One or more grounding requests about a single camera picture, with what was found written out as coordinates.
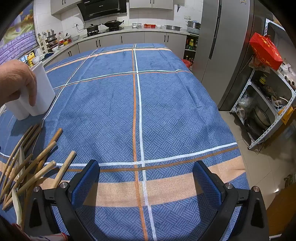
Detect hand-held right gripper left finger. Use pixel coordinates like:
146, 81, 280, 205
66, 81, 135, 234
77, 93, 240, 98
23, 159, 100, 241

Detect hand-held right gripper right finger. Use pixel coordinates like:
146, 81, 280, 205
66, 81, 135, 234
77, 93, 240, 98
193, 160, 270, 241

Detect pile of wooden chopsticks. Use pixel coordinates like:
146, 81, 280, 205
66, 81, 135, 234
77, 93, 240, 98
0, 123, 77, 211

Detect white utensil holder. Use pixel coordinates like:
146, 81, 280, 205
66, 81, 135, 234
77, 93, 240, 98
4, 61, 56, 121

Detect person's left hand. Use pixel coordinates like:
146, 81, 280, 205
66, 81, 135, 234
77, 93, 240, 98
0, 59, 38, 107

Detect white soup spoon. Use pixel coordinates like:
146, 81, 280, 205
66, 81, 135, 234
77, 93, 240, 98
11, 188, 23, 229
17, 146, 26, 183

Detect blue plaid tablecloth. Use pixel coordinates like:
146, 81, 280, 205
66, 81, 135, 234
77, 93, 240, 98
0, 44, 250, 241

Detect metal storage rack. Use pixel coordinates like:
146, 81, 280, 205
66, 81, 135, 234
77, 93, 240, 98
229, 20, 296, 151

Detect grey refrigerator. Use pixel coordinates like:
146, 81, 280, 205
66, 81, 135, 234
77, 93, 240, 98
192, 0, 269, 112

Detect group of sauce bottles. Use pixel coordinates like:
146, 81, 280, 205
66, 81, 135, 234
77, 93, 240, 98
185, 38, 199, 51

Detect red gift bag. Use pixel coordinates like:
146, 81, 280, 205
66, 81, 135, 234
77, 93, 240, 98
249, 32, 284, 71

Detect dish rack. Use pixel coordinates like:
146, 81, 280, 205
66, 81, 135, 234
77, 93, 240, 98
38, 30, 71, 52

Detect black gas stove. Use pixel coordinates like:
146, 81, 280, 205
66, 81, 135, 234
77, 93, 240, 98
83, 27, 124, 39

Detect grey lower cabinets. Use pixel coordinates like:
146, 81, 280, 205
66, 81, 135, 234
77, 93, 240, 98
44, 31, 188, 65

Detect grey cabinets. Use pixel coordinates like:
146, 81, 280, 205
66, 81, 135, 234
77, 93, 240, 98
44, 31, 188, 65
50, 0, 174, 16

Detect black pot with lid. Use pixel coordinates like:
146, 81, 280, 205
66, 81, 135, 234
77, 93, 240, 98
84, 24, 101, 33

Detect steel steamer pot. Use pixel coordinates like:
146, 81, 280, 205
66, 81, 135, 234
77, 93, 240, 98
186, 20, 200, 34

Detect black wok with lid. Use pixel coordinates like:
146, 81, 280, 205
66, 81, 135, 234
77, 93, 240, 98
102, 20, 125, 29

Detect black range hood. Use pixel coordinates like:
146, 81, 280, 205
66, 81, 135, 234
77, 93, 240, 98
77, 0, 128, 22

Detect grey upper cabinets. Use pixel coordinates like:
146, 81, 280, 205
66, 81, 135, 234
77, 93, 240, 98
50, 0, 174, 16

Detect landscape wall poster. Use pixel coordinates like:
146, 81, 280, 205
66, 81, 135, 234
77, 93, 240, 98
0, 3, 38, 67

